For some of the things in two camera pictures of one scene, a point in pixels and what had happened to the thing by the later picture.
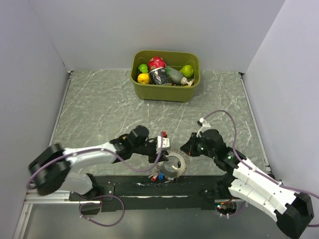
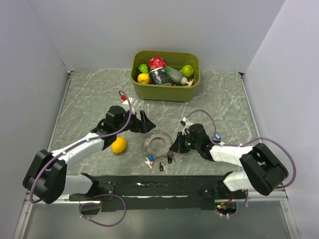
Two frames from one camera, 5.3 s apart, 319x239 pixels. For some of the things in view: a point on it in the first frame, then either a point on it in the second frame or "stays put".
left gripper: (151, 159) to (143, 126)
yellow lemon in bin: (143, 78) stays put
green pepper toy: (143, 67) stays put
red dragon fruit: (156, 62) stays put
